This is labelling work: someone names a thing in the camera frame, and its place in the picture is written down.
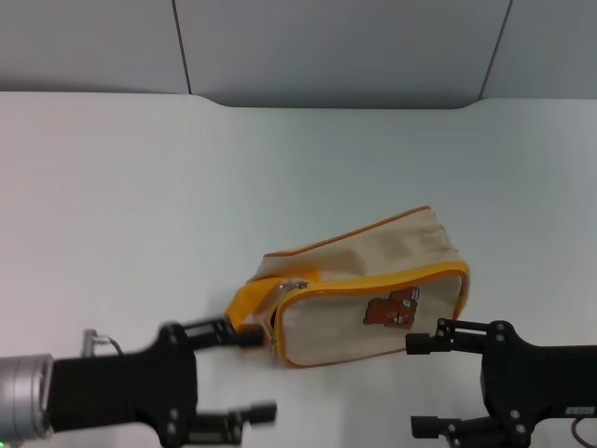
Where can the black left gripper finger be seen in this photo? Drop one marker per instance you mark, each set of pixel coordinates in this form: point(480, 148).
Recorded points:
point(210, 332)
point(224, 424)

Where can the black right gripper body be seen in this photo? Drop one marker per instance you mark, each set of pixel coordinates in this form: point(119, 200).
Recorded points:
point(550, 380)

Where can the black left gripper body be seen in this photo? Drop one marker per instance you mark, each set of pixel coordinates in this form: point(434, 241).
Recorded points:
point(121, 387)

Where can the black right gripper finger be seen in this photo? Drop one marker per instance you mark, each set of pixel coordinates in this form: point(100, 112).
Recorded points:
point(459, 338)
point(466, 431)

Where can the silver zipper pull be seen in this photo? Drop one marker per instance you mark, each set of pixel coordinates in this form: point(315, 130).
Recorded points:
point(294, 284)

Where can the beige yellow-trimmed food bag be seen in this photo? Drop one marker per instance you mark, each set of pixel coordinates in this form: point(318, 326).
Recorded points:
point(336, 322)

